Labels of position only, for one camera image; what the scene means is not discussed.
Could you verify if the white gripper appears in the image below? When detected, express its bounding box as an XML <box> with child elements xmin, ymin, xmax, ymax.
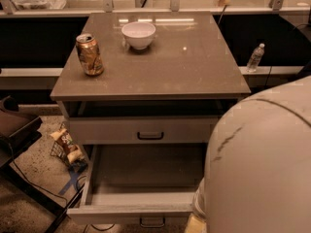
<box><xmin>184</xmin><ymin>180</ymin><xmax>207</xmax><ymax>233</ymax></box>

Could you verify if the grey drawer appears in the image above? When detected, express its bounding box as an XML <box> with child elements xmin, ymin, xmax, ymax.
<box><xmin>65</xmin><ymin>116</ymin><xmax>219</xmax><ymax>145</ymax></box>
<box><xmin>68</xmin><ymin>144</ymin><xmax>206</xmax><ymax>227</ymax></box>

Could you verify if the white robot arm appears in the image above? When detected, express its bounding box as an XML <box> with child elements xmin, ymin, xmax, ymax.
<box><xmin>185</xmin><ymin>77</ymin><xmax>311</xmax><ymax>233</ymax></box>

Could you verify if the grey drawer cabinet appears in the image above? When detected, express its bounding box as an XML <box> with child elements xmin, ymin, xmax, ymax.
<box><xmin>50</xmin><ymin>11</ymin><xmax>252</xmax><ymax>148</ymax></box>

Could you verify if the chip snack bag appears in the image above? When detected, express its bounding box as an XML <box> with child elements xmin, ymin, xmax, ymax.
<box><xmin>51</xmin><ymin>128</ymin><xmax>84</xmax><ymax>164</ymax></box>

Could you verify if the clear plastic water bottle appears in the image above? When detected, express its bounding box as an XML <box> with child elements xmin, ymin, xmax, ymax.
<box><xmin>247</xmin><ymin>43</ymin><xmax>265</xmax><ymax>73</ymax></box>

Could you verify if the white ceramic bowl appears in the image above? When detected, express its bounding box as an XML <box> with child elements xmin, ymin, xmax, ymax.
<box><xmin>121</xmin><ymin>21</ymin><xmax>156</xmax><ymax>50</ymax></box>

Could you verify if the dark stand left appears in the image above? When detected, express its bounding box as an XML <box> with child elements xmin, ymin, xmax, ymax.
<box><xmin>0</xmin><ymin>96</ymin><xmax>83</xmax><ymax>233</ymax></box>

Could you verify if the gold soda can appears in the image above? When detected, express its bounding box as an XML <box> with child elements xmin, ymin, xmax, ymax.
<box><xmin>76</xmin><ymin>33</ymin><xmax>104</xmax><ymax>76</ymax></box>

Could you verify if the small wire basket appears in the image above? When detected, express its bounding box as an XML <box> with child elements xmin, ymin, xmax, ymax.
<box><xmin>50</xmin><ymin>123</ymin><xmax>70</xmax><ymax>166</ymax></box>

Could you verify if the black floor cable left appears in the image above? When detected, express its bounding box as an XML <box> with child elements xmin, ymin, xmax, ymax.
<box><xmin>6</xmin><ymin>139</ymin><xmax>116</xmax><ymax>233</ymax></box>

